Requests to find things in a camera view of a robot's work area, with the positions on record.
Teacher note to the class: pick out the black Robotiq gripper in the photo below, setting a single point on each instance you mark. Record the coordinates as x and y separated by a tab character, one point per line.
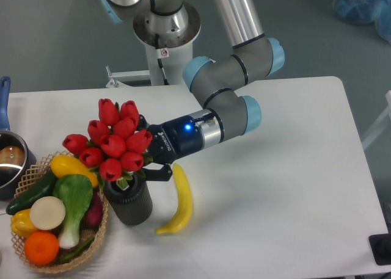
171	141

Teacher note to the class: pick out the red tulip bouquet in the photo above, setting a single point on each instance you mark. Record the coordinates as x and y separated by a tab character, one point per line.
113	149

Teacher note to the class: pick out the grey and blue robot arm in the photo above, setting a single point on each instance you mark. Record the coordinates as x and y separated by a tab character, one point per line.
223	115

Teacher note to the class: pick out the dark grey ribbed vase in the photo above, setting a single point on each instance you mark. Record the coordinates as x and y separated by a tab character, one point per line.
133	205

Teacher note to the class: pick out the yellow banana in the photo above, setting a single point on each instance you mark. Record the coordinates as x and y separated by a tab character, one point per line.
184	210

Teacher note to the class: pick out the green bok choy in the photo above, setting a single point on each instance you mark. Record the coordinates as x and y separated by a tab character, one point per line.
75	192

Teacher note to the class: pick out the purple sweet potato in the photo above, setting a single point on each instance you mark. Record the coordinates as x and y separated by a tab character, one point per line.
94	214

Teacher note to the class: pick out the yellow squash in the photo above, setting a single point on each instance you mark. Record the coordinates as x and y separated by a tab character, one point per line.
62	165

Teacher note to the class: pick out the woven wicker basket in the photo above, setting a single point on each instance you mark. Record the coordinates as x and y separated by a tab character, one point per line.
33	174

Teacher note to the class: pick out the green cucumber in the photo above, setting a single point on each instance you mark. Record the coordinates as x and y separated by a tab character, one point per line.
42	188

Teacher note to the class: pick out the white round radish slice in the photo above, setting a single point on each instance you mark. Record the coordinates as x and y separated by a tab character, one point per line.
47	213

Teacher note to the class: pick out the green chili pepper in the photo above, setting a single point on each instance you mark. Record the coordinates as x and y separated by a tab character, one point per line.
77	252

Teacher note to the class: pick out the orange fruit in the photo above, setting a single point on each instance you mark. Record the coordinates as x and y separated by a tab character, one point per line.
41	248

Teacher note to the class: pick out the yellow bell pepper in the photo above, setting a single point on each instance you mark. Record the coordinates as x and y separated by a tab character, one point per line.
22	225

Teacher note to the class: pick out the black device at table edge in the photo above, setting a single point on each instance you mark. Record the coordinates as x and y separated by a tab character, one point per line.
380	247

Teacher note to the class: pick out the blue plastic bag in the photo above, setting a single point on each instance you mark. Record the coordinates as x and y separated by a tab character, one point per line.
366	12

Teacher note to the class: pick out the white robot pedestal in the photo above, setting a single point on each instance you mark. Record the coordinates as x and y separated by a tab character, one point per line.
168	42

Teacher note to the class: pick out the dark pot with blue handle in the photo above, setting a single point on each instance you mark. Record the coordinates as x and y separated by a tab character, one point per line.
16	157

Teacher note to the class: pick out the white frame at right edge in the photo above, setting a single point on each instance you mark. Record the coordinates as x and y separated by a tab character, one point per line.
378	126

